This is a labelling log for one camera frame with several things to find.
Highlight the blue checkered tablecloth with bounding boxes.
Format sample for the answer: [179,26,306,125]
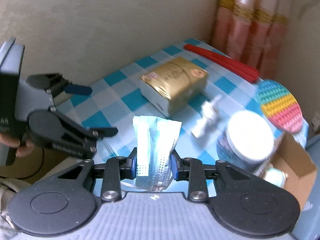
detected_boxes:
[58,43,261,164]

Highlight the blue round plush toy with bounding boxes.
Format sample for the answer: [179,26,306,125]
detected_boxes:
[263,167,289,188]

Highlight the person hand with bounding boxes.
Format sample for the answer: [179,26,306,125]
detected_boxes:
[0,134,35,158]

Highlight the gold tissue pack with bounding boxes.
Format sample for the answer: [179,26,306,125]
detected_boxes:
[140,57,209,117]

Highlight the rainbow pop-it toy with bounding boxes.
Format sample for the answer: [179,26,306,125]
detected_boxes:
[257,80,303,134]

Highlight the red folded fan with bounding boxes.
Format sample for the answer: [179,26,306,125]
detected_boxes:
[184,44,259,83]

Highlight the clear jar white lid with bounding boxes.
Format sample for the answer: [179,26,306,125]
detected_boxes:
[216,110,274,172]

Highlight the cardboard box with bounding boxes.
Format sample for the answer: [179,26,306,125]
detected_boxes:
[254,133,317,209]

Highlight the pink curtain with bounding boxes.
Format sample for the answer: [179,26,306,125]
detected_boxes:
[211,0,292,79]

